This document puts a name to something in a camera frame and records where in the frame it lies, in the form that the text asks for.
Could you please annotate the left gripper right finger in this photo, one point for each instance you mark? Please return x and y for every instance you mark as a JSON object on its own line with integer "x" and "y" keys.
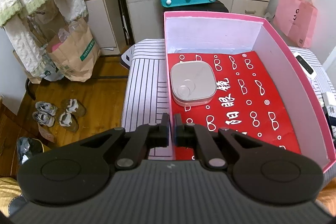
{"x": 199, "y": 139}

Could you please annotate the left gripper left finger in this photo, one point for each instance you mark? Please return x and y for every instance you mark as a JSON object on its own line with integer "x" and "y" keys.
{"x": 139, "y": 142}

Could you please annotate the pinkish rounded square case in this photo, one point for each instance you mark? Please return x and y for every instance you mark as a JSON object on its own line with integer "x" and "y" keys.
{"x": 193, "y": 83}

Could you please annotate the pink cardboard box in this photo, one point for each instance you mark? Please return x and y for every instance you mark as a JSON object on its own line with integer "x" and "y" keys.
{"x": 226, "y": 33}

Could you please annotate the white wifi router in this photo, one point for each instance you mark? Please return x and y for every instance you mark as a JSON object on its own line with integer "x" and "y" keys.
{"x": 308, "y": 70}

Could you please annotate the striped tablecloth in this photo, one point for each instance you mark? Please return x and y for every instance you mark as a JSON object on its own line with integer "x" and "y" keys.
{"x": 146, "y": 96}

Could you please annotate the slipper pair right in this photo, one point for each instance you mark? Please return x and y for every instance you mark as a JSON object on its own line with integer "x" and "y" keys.
{"x": 71, "y": 110}

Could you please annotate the slipper pair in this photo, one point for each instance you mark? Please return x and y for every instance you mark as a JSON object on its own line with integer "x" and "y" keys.
{"x": 45, "y": 113}
{"x": 71, "y": 110}

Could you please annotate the slipper pair left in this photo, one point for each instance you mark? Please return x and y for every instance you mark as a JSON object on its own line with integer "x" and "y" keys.
{"x": 45, "y": 113}

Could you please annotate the brown paper bag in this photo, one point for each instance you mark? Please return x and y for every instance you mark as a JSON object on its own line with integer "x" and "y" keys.
{"x": 74, "y": 51}

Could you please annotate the black suitcase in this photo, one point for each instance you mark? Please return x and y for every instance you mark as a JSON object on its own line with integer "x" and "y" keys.
{"x": 215, "y": 6}

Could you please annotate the pink paper shopping bag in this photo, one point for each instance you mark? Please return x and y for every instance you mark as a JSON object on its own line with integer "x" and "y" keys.
{"x": 296, "y": 19}

